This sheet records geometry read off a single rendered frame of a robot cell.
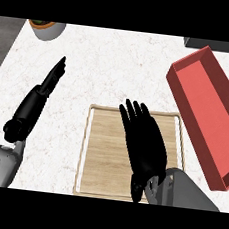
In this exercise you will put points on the pale wooden tray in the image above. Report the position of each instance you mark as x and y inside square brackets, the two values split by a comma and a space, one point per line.
[115, 153]

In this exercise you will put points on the grey plant pot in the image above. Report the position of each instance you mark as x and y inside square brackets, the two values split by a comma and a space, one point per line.
[47, 29]

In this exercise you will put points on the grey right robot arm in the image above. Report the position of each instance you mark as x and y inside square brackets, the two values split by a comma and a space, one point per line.
[181, 189]

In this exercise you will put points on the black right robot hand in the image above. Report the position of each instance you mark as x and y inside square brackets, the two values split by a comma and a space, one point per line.
[146, 147]

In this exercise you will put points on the red cardboard box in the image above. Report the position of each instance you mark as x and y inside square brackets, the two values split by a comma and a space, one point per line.
[205, 113]

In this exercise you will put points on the dark grey appliance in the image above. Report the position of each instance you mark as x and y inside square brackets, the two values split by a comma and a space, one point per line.
[211, 44]

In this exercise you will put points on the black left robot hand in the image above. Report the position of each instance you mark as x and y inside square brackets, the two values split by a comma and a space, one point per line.
[31, 108]

